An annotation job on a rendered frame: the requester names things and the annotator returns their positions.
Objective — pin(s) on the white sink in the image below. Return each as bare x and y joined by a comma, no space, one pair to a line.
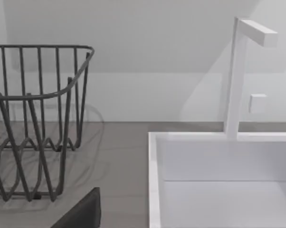
219,185

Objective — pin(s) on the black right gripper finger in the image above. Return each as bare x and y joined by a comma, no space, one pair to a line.
84,212

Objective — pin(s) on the tall white tap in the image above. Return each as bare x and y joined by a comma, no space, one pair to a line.
238,78

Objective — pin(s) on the white square tap knob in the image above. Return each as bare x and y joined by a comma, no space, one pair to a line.
257,103

